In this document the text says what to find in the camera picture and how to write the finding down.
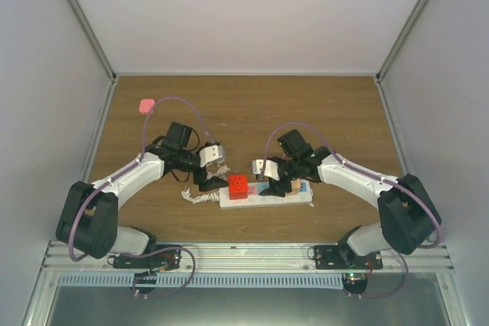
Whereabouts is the white power strip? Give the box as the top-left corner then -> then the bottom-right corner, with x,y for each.
219,180 -> 313,209

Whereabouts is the red cube plug adapter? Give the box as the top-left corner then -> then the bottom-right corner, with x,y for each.
228,174 -> 248,201

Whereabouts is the pink plug adapter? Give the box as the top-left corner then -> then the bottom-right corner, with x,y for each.
138,98 -> 155,115

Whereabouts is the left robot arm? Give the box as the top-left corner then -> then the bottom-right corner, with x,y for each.
56,122 -> 228,268

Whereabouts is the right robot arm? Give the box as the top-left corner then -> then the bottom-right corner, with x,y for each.
252,129 -> 442,269

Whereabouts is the blue plug adapter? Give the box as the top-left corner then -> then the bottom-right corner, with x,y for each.
256,182 -> 269,195

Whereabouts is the tan wooden plug adapter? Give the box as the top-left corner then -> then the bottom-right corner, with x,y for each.
289,179 -> 301,195

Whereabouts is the white power strip cord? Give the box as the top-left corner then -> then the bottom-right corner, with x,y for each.
180,186 -> 222,205

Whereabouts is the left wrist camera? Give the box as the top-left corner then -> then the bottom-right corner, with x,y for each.
198,142 -> 225,167

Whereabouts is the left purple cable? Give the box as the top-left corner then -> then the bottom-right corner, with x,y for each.
67,96 -> 217,263

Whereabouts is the purple cable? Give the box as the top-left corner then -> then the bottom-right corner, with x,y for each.
261,122 -> 446,247
67,96 -> 217,263

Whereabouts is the aluminium front rail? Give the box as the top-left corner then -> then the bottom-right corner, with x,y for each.
41,241 -> 454,274

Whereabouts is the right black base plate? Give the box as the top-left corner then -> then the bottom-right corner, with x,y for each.
308,244 -> 384,270

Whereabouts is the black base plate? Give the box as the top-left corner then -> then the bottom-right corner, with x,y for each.
107,244 -> 182,273
308,244 -> 384,270

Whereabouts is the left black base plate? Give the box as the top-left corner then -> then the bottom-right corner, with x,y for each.
107,244 -> 182,273

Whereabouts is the slotted cable duct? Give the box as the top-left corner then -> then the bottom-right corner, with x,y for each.
57,272 -> 343,289

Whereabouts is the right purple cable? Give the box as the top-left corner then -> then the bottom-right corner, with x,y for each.
261,122 -> 446,247

